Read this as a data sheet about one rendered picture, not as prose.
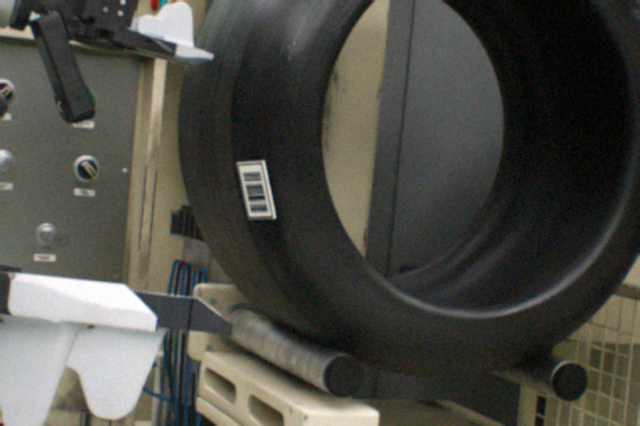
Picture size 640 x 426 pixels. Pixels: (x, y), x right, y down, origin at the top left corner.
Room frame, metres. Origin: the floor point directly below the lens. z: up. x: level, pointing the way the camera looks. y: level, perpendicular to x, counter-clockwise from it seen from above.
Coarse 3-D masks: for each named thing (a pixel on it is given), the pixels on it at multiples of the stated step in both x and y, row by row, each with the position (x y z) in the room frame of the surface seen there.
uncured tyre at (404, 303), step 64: (256, 0) 1.38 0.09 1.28; (320, 0) 1.34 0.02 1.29; (448, 0) 1.71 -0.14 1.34; (512, 0) 1.71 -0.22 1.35; (576, 0) 1.48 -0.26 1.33; (256, 64) 1.34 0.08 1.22; (320, 64) 1.34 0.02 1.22; (512, 64) 1.73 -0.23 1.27; (576, 64) 1.70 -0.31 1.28; (192, 128) 1.46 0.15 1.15; (256, 128) 1.34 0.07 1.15; (320, 128) 1.34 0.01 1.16; (512, 128) 1.74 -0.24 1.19; (576, 128) 1.72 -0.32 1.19; (192, 192) 1.50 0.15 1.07; (320, 192) 1.34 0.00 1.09; (512, 192) 1.74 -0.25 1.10; (576, 192) 1.70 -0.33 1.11; (256, 256) 1.38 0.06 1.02; (320, 256) 1.35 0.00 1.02; (448, 256) 1.71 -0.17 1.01; (512, 256) 1.72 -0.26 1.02; (576, 256) 1.49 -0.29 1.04; (320, 320) 1.39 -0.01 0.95; (384, 320) 1.38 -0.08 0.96; (448, 320) 1.41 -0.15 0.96; (512, 320) 1.44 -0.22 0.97; (576, 320) 1.49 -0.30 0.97
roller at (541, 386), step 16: (544, 352) 1.53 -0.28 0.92; (512, 368) 1.55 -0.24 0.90; (528, 368) 1.51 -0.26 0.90; (544, 368) 1.49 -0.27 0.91; (560, 368) 1.46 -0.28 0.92; (576, 368) 1.47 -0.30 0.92; (528, 384) 1.52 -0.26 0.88; (544, 384) 1.48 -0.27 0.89; (560, 384) 1.46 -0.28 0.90; (576, 384) 1.47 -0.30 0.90
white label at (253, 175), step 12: (240, 168) 1.34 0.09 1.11; (252, 168) 1.33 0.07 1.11; (264, 168) 1.32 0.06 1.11; (240, 180) 1.35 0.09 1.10; (252, 180) 1.34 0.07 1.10; (264, 180) 1.32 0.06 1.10; (252, 192) 1.34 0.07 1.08; (264, 192) 1.33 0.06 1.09; (252, 204) 1.34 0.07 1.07; (264, 204) 1.33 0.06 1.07; (252, 216) 1.35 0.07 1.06; (264, 216) 1.34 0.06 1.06
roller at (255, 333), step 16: (240, 320) 1.62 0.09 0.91; (256, 320) 1.59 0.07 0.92; (240, 336) 1.61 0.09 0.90; (256, 336) 1.55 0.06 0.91; (272, 336) 1.52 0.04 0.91; (288, 336) 1.49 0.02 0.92; (304, 336) 1.48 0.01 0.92; (256, 352) 1.56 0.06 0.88; (272, 352) 1.50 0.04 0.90; (288, 352) 1.46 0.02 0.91; (304, 352) 1.42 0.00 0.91; (320, 352) 1.39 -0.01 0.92; (336, 352) 1.38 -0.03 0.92; (288, 368) 1.46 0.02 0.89; (304, 368) 1.41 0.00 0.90; (320, 368) 1.37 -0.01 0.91; (336, 368) 1.35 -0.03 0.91; (352, 368) 1.36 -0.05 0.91; (320, 384) 1.37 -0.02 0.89; (336, 384) 1.36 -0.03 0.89; (352, 384) 1.36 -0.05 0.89
